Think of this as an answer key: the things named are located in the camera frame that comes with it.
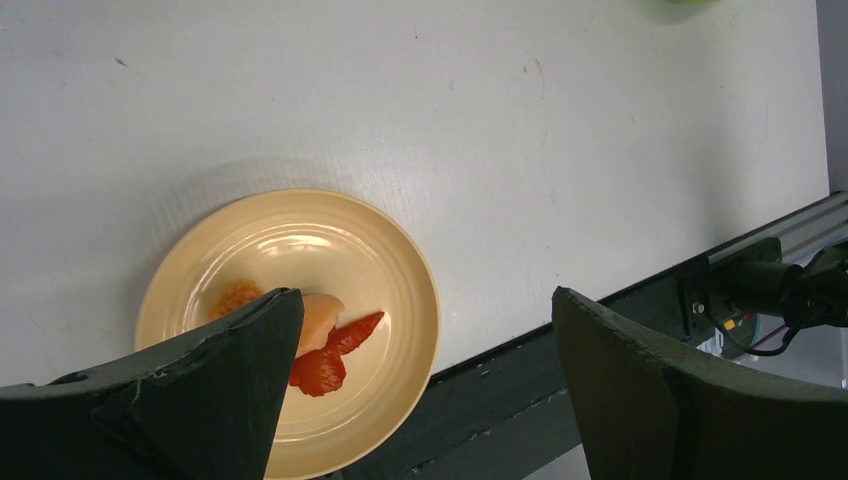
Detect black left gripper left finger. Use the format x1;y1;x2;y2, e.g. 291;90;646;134
1;288;304;479

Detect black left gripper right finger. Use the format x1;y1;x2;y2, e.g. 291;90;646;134
552;287;847;479

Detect orange plate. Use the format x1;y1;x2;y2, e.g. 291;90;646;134
135;189;440;479

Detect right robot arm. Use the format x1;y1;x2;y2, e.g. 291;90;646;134
693;238;847;357

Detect fried chicken piece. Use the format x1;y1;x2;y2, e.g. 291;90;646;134
209;280;264;321

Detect red shrimp piece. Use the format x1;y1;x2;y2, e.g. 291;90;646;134
289;311;385;397

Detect pink sausage slice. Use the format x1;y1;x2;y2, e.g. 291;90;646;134
295;294;345;358

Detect green plastic tub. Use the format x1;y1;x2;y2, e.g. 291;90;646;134
664;0;717;6

